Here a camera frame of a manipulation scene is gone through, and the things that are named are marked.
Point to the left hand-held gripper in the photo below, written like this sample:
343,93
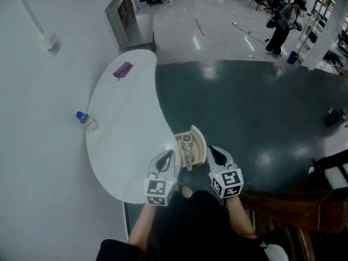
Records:
159,189

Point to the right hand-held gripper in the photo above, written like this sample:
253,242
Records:
228,182

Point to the large white wooden drawer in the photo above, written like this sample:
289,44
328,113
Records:
199,143

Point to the person's right forearm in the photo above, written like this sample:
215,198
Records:
240,216

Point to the person's left forearm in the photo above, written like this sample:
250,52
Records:
141,224

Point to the white kidney-shaped table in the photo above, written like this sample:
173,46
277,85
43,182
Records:
127,124

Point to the person's left shoe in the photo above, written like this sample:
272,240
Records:
187,191

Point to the dark green round rug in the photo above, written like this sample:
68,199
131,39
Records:
244,105

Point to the person's black clothing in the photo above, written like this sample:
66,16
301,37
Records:
190,227

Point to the brown wooden bench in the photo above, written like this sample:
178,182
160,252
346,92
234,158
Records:
285,205

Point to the blue cap plastic bottle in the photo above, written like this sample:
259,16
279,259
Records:
89,123

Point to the small white tag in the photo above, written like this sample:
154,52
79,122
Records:
311,170

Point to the purple folded cloth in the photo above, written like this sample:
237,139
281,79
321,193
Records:
123,70

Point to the white pouch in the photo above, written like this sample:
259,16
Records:
276,253

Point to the white cushion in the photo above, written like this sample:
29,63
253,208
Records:
337,177

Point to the black bag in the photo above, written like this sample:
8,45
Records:
332,117

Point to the blue bin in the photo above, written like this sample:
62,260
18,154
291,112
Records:
292,57

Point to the grey metal cabinet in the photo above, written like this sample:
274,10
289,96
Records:
141,28

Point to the grey floor stand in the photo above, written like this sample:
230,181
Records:
310,28

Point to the white shelf unit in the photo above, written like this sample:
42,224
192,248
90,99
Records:
322,12

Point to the white wall junction box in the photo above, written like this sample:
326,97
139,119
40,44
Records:
50,40

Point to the white wall conduit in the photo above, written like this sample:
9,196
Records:
28,9

